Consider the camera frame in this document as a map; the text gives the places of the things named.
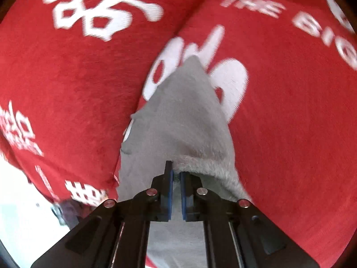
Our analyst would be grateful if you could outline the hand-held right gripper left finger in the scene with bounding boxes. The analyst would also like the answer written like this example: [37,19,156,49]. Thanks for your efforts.
[30,160,174,268]

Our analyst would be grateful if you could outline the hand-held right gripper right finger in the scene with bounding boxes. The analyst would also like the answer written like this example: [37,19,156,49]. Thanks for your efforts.
[180,172,320,268]

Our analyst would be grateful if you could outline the grey sweatshirt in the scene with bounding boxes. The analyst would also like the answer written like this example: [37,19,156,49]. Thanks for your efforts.
[114,56,253,268]

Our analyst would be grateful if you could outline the red blanket with white lettering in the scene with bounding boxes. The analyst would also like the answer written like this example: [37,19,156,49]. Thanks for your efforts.
[113,0,357,268]

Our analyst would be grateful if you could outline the red printed sofa back cushion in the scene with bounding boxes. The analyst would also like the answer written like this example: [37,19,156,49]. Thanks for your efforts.
[0,0,224,208]

